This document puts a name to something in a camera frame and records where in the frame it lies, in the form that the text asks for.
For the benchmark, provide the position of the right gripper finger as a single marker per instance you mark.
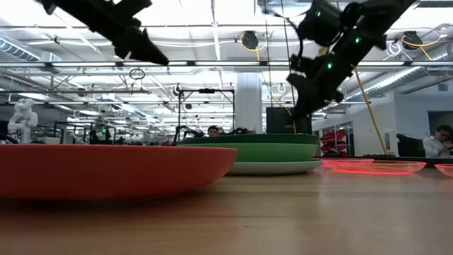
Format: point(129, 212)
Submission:
point(306, 106)

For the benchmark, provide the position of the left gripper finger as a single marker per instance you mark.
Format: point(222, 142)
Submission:
point(154, 49)
point(143, 55)

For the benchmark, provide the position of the big black box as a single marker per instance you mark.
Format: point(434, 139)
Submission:
point(279, 120)

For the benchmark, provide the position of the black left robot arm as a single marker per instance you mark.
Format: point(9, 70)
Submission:
point(81, 10)

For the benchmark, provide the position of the white building column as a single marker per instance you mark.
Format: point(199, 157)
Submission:
point(248, 102)

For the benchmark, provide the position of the black office chair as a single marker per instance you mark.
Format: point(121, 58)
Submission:
point(410, 145)

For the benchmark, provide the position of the background robot workstation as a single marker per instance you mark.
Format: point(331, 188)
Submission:
point(95, 136)

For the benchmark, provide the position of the pink translucent plate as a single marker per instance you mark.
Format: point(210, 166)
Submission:
point(347, 160)

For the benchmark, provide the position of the person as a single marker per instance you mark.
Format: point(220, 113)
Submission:
point(213, 131)
point(433, 147)

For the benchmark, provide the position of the rust orange plastic plate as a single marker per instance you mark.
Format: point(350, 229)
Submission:
point(106, 170)

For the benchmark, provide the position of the orange translucent plate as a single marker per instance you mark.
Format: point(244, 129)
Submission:
point(375, 167)
point(446, 169)

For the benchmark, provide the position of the black background rig frame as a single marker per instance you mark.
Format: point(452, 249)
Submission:
point(207, 91)

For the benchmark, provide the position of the large light blue plate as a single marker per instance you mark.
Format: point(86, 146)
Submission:
point(276, 167)

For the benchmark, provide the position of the large light green plate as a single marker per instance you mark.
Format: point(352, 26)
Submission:
point(269, 152)

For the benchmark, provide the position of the red storage shelf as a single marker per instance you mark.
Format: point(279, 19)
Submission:
point(332, 136)

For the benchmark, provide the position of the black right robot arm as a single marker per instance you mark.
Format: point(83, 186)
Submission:
point(375, 21)

